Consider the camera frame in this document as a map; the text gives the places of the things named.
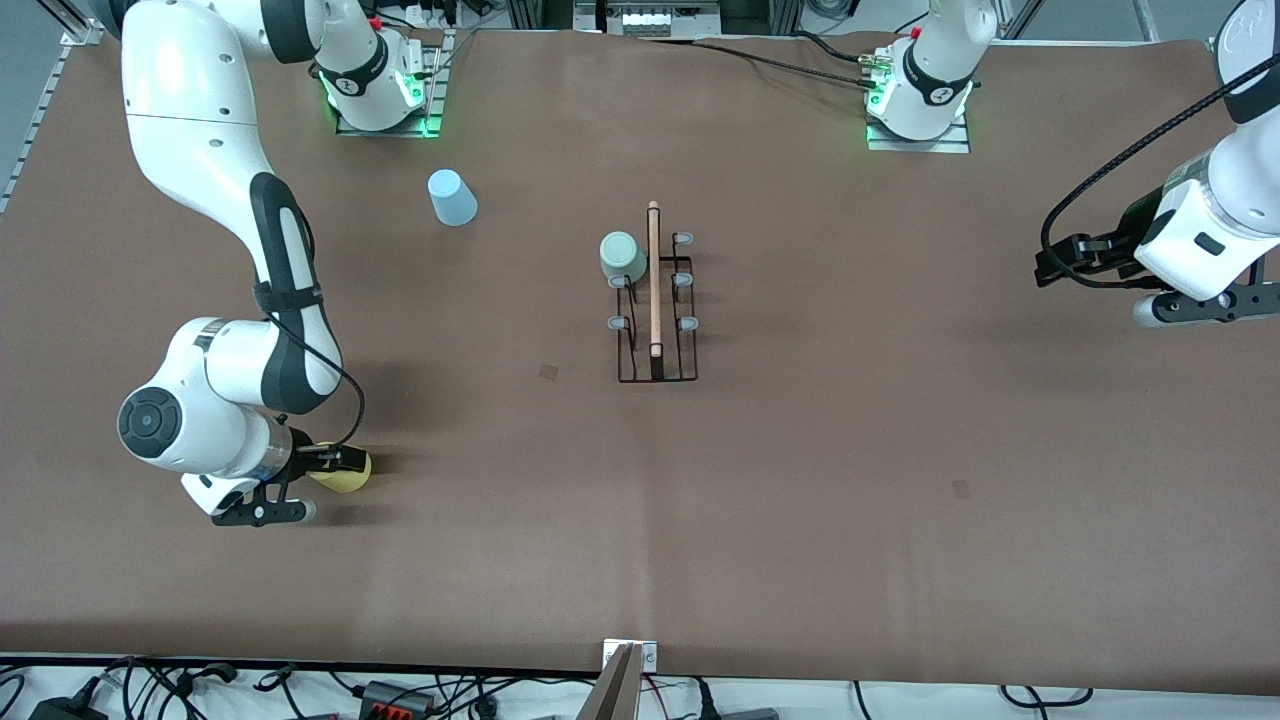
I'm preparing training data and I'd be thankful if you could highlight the yellow plastic cup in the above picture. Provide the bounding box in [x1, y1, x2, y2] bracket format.
[308, 455, 373, 495]

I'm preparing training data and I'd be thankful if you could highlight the pale green plastic cup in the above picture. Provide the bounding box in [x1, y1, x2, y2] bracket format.
[599, 231, 648, 288]

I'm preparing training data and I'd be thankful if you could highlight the black wire cup holder rack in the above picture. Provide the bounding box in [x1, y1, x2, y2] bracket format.
[604, 200, 701, 386]

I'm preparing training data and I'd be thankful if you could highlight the light blue plastic cup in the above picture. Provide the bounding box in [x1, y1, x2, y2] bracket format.
[427, 169, 479, 228]

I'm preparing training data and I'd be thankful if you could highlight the black orange connector box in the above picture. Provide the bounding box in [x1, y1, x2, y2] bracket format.
[358, 680, 438, 717]

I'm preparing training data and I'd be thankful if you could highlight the black power adapter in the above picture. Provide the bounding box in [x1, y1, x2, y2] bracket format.
[28, 693, 109, 720]

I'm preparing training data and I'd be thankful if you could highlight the brown table cover sheet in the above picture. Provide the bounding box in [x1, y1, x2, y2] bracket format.
[0, 22, 1280, 696]

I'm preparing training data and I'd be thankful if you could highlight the white power strip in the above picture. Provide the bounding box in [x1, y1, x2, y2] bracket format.
[575, 0, 723, 33]

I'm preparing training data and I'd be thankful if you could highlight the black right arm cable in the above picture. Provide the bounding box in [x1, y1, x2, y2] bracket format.
[255, 285, 367, 456]

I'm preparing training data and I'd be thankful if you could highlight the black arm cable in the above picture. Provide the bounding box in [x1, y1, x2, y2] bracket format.
[255, 285, 367, 456]
[1040, 60, 1280, 289]

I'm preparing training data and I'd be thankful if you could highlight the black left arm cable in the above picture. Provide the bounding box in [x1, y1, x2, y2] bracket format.
[1040, 60, 1280, 289]

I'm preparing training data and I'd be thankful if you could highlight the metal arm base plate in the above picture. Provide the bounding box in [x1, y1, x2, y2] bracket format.
[335, 28, 448, 139]
[865, 45, 973, 155]

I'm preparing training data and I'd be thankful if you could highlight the black braided table cable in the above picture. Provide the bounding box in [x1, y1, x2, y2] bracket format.
[790, 30, 881, 63]
[640, 35, 886, 93]

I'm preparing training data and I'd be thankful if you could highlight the grey camera pole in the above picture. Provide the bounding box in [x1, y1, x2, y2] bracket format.
[577, 643, 643, 720]

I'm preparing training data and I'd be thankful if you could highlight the perforated metal rail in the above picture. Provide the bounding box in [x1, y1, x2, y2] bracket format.
[0, 40, 79, 216]

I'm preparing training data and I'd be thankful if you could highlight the black cable loop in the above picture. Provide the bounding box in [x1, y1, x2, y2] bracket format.
[1000, 684, 1093, 708]

